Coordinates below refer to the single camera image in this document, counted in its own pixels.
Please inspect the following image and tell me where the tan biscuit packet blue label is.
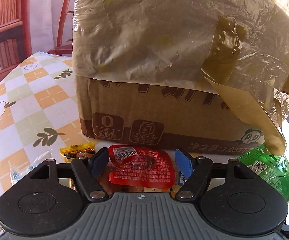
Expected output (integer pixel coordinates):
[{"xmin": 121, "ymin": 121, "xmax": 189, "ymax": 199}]
[{"xmin": 170, "ymin": 171, "xmax": 187, "ymax": 198}]

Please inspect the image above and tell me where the green triangle chip bag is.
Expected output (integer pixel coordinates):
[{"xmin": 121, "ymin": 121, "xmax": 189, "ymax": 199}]
[{"xmin": 238, "ymin": 144, "xmax": 289, "ymax": 202}]

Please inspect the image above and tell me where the red snack pouch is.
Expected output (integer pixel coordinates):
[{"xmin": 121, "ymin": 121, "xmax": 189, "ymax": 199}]
[{"xmin": 108, "ymin": 145, "xmax": 175, "ymax": 189}]

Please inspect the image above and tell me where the yellow black candy bar packet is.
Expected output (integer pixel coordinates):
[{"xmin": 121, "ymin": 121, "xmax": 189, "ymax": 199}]
[{"xmin": 60, "ymin": 142, "xmax": 95, "ymax": 163}]

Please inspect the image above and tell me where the clear blue small snack packet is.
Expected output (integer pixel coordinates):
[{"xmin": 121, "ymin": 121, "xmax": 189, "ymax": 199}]
[{"xmin": 9, "ymin": 150, "xmax": 52, "ymax": 186}]

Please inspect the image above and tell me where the checkered floral tablecloth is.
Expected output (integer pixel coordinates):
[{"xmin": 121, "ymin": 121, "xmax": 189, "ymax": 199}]
[{"xmin": 0, "ymin": 52, "xmax": 88, "ymax": 234}]

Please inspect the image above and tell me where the cardboard box with plastic cover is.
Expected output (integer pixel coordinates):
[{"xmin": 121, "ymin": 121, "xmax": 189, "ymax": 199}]
[{"xmin": 73, "ymin": 0, "xmax": 289, "ymax": 155}]

